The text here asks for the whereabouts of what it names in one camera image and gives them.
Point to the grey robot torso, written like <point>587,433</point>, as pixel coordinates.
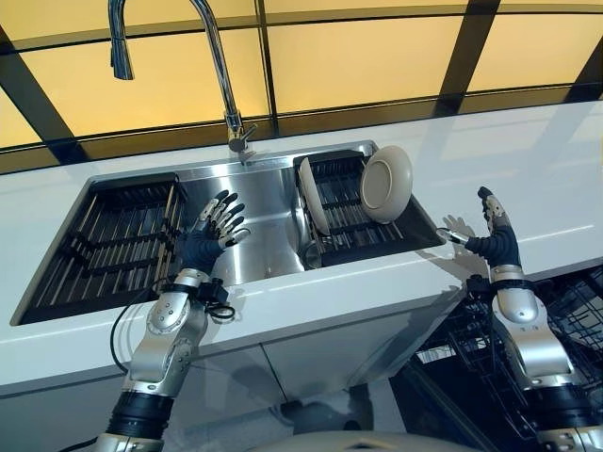
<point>320,440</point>

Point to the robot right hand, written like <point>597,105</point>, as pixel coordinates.
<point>504,245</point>

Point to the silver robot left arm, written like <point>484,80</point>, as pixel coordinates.
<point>165,329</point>

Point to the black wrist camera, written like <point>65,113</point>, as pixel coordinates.
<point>214,289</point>
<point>478,286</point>

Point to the empty black dish rack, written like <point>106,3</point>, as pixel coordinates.
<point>136,181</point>

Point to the black dish rack with plates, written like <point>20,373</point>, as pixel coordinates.
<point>367,247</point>

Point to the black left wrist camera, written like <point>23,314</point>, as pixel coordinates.
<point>214,289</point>

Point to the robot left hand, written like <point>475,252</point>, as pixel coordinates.
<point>200,249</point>

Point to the round steel sink drain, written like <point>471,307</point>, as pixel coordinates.
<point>312,254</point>

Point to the white cabinet front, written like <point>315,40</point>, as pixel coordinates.
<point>306,353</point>

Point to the chrome gooseneck faucet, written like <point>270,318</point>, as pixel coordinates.
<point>234,124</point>

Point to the stainless steel sink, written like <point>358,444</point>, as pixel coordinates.
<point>264,207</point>

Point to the deep beige plate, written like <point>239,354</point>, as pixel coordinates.
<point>384,183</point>

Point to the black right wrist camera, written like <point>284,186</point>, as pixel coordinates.
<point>478,286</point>

